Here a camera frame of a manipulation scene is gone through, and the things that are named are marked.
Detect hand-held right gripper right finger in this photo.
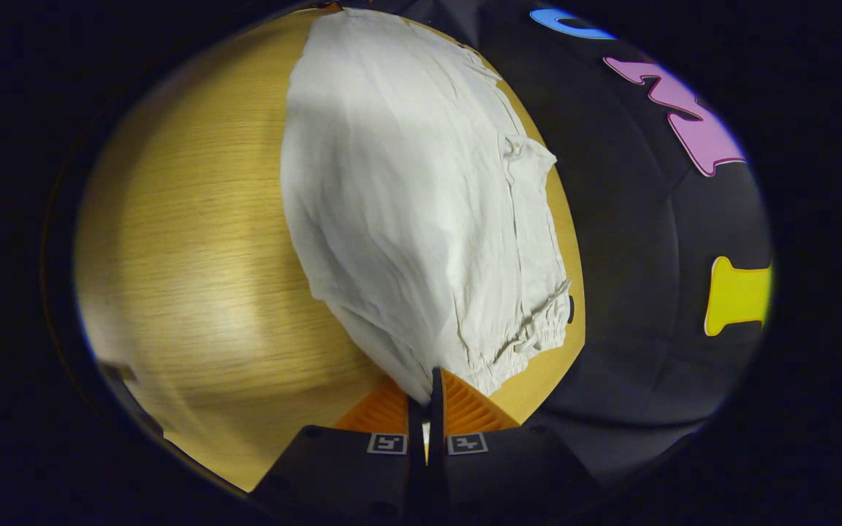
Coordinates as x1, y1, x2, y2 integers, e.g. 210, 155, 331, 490
427, 367, 597, 526

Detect black backdrop cloth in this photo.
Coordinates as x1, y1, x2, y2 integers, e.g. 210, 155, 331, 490
363, 0, 776, 483

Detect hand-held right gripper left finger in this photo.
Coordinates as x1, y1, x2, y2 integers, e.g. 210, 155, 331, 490
249, 376, 428, 526

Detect white jeans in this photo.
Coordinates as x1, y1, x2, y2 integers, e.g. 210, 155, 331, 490
280, 9, 575, 406

